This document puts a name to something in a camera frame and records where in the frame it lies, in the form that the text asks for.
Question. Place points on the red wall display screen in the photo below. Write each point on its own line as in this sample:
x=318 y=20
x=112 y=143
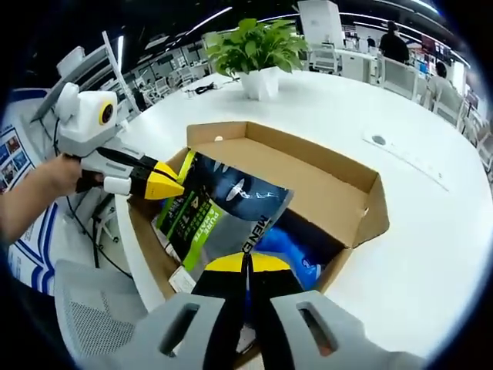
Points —
x=437 y=46

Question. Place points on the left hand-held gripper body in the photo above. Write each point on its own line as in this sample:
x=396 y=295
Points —
x=84 y=119

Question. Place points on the blue white wet wipes pack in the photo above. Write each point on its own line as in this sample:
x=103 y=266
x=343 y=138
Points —
x=285 y=246

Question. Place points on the person's left hand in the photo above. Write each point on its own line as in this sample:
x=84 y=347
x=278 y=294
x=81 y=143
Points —
x=63 y=175

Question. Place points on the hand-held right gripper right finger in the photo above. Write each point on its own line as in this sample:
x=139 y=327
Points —
x=281 y=308

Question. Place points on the brown cardboard shoe box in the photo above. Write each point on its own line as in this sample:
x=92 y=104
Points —
x=327 y=181

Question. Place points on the grey metal shelving rack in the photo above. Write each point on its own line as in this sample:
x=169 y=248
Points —
x=92 y=61

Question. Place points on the group of white office chairs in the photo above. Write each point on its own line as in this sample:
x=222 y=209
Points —
x=400 y=75

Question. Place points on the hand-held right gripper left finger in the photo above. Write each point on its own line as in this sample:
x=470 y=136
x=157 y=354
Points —
x=215 y=308

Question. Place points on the dark soft pouch green edge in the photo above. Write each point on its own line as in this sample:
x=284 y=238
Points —
x=239 y=192

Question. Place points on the grey mesh office chair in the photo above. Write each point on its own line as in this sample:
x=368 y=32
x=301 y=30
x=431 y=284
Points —
x=96 y=308

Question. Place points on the green potted plant white pot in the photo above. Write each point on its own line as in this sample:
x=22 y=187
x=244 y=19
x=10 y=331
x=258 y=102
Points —
x=254 y=42

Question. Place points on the white table socket panel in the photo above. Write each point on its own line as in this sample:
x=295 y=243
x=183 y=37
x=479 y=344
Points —
x=379 y=139

